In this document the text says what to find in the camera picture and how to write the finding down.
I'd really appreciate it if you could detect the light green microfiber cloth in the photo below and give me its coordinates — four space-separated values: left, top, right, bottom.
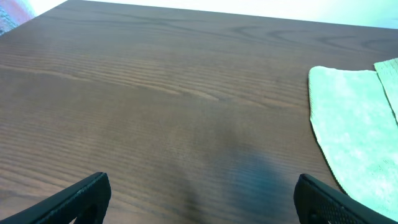
308 58 397 220

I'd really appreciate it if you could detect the pink blurred background object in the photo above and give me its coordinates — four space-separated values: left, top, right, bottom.
1 0 35 35

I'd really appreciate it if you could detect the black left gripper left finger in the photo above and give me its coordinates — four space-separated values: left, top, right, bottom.
1 172 111 224

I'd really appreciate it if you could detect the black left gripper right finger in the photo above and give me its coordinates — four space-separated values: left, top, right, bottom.
294 174 397 224

